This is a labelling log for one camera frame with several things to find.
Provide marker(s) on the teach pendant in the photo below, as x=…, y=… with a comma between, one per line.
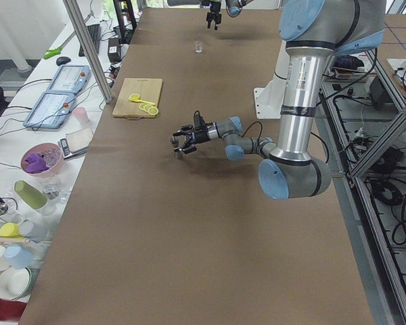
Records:
x=70, y=78
x=50, y=111

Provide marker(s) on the black keyboard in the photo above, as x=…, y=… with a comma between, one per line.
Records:
x=94, y=32

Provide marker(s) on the teach pendant far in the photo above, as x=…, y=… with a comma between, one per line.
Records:
x=70, y=78

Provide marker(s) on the light blue cup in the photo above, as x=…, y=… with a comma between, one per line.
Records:
x=18, y=256

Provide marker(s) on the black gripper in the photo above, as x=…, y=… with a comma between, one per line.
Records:
x=201, y=135
x=212, y=15

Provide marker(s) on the lemon slice top of pair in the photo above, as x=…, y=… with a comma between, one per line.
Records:
x=134, y=96

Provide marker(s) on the steel double jigger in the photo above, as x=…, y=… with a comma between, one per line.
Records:
x=175, y=143

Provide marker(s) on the white bowl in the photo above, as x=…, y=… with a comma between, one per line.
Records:
x=15, y=283

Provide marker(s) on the small clear glass measuring cup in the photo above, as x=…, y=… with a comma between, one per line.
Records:
x=198, y=46

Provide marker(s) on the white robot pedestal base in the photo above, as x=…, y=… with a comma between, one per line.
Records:
x=268, y=100

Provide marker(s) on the lemon slice middle of row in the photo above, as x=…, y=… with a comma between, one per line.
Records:
x=147, y=107

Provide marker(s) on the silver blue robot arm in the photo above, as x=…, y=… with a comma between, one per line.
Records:
x=233, y=7
x=313, y=31

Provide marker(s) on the bamboo cutting board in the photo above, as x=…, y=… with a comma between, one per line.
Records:
x=149, y=89

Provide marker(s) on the lemon slice end of row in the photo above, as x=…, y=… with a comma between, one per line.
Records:
x=152, y=110

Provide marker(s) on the pink plastic cup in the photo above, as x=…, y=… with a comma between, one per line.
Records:
x=80, y=114

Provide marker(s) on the pink bowl with purple cloth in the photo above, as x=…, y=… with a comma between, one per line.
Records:
x=42, y=159

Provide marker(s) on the aluminium frame post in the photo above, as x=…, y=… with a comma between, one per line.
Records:
x=79, y=25

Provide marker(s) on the yellow plastic knife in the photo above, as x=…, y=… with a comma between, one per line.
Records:
x=143, y=101

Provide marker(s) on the green tumbler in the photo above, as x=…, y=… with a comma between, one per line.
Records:
x=30, y=195

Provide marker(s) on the yellow cup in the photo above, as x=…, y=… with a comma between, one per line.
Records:
x=10, y=230

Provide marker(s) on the teach pendant near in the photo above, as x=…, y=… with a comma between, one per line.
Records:
x=50, y=111

